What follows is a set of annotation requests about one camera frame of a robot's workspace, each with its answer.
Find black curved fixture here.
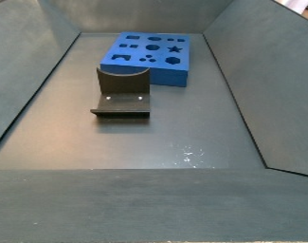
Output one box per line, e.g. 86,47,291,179
90,68,151,118

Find blue shape-sorter block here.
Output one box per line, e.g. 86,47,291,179
101,32,191,87

